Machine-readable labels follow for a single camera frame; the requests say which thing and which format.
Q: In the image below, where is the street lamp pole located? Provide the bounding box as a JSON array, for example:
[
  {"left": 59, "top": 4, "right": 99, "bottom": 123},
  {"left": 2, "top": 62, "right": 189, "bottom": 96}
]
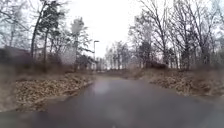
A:
[{"left": 92, "top": 39, "right": 100, "bottom": 72}]

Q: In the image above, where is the grey asphalt path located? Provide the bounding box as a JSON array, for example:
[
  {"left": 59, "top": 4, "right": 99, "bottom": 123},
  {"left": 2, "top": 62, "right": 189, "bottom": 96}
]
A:
[{"left": 0, "top": 75, "right": 224, "bottom": 128}]

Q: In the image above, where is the wood of bare trees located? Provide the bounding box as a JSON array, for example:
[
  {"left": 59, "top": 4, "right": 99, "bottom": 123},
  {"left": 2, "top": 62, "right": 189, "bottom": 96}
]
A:
[
  {"left": 0, "top": 0, "right": 98, "bottom": 73},
  {"left": 99, "top": 0, "right": 224, "bottom": 72}
]

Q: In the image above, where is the leaf-covered ground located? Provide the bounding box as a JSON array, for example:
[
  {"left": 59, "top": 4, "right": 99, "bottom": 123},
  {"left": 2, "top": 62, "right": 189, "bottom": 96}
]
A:
[
  {"left": 0, "top": 65, "right": 98, "bottom": 114},
  {"left": 109, "top": 66, "right": 224, "bottom": 101}
]

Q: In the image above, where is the building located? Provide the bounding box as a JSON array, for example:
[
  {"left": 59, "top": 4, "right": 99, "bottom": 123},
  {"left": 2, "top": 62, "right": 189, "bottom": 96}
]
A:
[{"left": 0, "top": 45, "right": 34, "bottom": 68}]

